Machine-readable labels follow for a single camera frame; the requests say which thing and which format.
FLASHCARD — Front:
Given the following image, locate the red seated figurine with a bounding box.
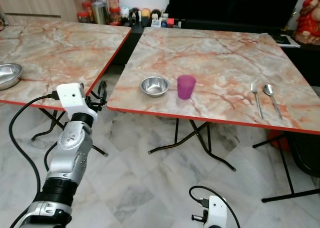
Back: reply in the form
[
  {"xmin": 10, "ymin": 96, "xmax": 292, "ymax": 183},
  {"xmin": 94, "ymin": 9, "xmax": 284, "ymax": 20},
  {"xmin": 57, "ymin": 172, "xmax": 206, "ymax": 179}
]
[{"xmin": 294, "ymin": 0, "xmax": 320, "ymax": 45}]

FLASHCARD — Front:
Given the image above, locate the purple plastic cup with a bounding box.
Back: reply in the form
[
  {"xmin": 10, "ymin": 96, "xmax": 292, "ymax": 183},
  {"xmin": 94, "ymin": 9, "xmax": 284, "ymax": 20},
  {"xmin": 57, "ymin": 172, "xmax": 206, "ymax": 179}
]
[{"xmin": 177, "ymin": 75, "xmax": 197, "ymax": 100}]

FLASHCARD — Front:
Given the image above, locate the red plastic object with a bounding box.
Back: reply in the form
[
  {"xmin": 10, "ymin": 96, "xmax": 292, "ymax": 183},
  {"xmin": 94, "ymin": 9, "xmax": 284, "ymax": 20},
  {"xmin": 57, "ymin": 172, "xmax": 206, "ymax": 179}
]
[{"xmin": 267, "ymin": 130, "xmax": 291, "ymax": 149}]

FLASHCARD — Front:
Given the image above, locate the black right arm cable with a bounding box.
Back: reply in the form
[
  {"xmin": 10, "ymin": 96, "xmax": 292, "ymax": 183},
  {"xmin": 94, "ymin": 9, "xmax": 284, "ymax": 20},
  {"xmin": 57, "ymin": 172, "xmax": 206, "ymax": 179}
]
[{"xmin": 189, "ymin": 186, "xmax": 242, "ymax": 228}]

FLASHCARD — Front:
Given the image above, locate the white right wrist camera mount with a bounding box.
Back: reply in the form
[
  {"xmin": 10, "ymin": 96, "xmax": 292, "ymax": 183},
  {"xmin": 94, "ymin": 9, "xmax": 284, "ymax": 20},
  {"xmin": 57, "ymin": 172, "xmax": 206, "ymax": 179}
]
[{"xmin": 207, "ymin": 196, "xmax": 229, "ymax": 228}]

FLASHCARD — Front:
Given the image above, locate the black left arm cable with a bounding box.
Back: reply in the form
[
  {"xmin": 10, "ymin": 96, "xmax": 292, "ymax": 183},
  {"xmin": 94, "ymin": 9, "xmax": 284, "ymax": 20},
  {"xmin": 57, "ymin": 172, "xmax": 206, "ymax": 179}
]
[{"xmin": 7, "ymin": 91, "xmax": 62, "ymax": 228}]

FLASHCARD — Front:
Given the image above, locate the marble top folding table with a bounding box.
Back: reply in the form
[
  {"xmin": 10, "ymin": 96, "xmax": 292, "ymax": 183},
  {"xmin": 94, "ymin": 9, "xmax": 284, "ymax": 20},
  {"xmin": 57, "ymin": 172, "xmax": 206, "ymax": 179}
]
[
  {"xmin": 106, "ymin": 27, "xmax": 320, "ymax": 204},
  {"xmin": 0, "ymin": 22, "xmax": 132, "ymax": 156}
]

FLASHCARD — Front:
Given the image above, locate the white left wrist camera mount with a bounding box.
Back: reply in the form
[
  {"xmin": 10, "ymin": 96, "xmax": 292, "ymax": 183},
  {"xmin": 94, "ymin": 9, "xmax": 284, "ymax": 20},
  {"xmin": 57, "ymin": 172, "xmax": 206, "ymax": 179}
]
[{"xmin": 56, "ymin": 82, "xmax": 98, "ymax": 124}]

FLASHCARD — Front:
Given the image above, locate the flat dark booklet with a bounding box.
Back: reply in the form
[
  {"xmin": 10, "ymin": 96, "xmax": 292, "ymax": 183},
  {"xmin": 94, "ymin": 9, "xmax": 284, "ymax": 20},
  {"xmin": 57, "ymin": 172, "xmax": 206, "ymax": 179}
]
[{"xmin": 277, "ymin": 34, "xmax": 303, "ymax": 48}]

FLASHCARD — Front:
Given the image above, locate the steel vacuum flask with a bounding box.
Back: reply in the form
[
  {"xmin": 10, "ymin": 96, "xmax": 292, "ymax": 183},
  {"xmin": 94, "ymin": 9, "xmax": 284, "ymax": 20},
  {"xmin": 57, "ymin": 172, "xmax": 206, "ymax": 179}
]
[{"xmin": 91, "ymin": 3, "xmax": 107, "ymax": 25}]

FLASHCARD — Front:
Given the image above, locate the small steel bowl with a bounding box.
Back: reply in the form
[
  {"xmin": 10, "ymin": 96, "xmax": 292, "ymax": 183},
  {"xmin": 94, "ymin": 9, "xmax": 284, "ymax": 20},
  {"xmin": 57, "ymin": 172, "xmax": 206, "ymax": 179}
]
[{"xmin": 140, "ymin": 76, "xmax": 170, "ymax": 97}]

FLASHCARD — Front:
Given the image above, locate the black television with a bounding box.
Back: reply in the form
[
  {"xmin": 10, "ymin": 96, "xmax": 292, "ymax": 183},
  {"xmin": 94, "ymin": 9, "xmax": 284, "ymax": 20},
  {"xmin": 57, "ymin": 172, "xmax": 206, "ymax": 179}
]
[{"xmin": 165, "ymin": 0, "xmax": 306, "ymax": 30}]

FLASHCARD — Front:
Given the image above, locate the black round bin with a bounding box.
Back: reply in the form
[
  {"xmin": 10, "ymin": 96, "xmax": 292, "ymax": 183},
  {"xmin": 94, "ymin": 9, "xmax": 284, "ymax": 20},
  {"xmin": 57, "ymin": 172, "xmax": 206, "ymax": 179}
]
[{"xmin": 287, "ymin": 133, "xmax": 320, "ymax": 178}]

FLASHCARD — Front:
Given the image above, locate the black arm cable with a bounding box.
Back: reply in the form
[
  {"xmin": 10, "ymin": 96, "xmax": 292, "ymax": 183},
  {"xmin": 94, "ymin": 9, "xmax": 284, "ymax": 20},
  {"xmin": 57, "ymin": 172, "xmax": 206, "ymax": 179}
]
[
  {"xmin": 189, "ymin": 186, "xmax": 242, "ymax": 228},
  {"xmin": 7, "ymin": 91, "xmax": 62, "ymax": 228}
]

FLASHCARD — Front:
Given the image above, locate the light wood cabinet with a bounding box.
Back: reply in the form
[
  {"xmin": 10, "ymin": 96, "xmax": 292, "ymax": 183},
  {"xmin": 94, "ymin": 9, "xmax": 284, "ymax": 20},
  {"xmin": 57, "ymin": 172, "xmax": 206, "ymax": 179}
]
[{"xmin": 0, "ymin": 0, "xmax": 88, "ymax": 27}]

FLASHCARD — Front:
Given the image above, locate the steel fork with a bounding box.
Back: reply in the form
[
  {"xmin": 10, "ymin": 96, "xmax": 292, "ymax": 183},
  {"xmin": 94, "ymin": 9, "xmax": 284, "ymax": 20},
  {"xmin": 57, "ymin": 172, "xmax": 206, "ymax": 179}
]
[{"xmin": 251, "ymin": 83, "xmax": 265, "ymax": 120}]

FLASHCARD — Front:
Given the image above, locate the small red box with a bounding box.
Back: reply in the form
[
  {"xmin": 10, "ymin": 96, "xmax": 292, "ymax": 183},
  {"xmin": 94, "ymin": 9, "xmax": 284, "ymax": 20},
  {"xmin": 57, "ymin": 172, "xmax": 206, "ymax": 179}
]
[{"xmin": 167, "ymin": 17, "xmax": 181, "ymax": 28}]

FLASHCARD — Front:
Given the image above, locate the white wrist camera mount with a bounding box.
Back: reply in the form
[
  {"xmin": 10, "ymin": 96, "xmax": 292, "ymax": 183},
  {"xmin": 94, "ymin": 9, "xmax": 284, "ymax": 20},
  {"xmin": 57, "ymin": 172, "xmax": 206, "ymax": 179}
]
[
  {"xmin": 207, "ymin": 196, "xmax": 229, "ymax": 228},
  {"xmin": 56, "ymin": 82, "xmax": 98, "ymax": 124}
]

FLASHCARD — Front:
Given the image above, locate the steel spoon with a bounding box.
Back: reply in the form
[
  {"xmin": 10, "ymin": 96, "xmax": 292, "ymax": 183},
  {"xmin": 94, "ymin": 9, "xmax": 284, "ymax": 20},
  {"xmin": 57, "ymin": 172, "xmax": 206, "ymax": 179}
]
[{"xmin": 263, "ymin": 84, "xmax": 284, "ymax": 120}]

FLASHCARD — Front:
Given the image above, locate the large steel bowl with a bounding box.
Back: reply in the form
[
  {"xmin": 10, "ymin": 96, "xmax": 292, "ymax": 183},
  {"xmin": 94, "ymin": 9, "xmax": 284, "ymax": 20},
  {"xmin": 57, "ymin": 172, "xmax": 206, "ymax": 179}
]
[{"xmin": 0, "ymin": 63, "xmax": 24, "ymax": 90}]

